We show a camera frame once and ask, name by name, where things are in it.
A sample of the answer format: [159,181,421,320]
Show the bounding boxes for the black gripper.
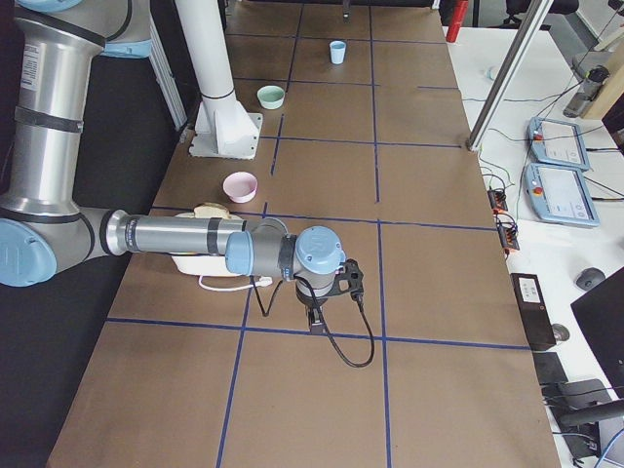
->
[295,281,333,334]

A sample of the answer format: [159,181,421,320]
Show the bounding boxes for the light blue cup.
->
[330,40,347,65]

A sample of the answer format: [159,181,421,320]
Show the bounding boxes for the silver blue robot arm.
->
[1,1,347,333]

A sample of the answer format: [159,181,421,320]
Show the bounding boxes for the red bottle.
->
[446,0,469,43]

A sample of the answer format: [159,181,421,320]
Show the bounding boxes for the mint green bowl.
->
[256,85,286,110]

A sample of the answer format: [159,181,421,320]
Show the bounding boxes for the cream white toaster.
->
[172,211,241,277]

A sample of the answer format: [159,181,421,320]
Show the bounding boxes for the pink bowl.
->
[222,172,258,204]

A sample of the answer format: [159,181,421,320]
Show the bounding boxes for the black orange power strip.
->
[487,188,520,255]

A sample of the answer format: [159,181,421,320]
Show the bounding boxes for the black box with label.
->
[510,273,556,351]

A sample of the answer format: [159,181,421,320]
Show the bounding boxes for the upper blue teach pendant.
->
[527,117,591,172]

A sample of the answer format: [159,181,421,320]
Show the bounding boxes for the blue teach pendant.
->
[527,117,591,172]
[525,163,600,228]

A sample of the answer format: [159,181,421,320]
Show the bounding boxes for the lower blue teach pendant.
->
[525,163,600,228]

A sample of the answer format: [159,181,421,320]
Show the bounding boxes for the black computer mouse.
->
[574,267,605,291]

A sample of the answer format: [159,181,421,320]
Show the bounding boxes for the black monitor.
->
[571,276,624,398]

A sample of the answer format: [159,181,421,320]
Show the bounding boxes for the black camera cable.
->
[249,275,376,368]

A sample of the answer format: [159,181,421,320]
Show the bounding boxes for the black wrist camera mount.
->
[330,258,364,301]

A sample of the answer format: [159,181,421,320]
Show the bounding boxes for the white toaster power cord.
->
[197,274,273,293]

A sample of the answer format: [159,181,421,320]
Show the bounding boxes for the aluminium frame post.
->
[466,0,554,151]

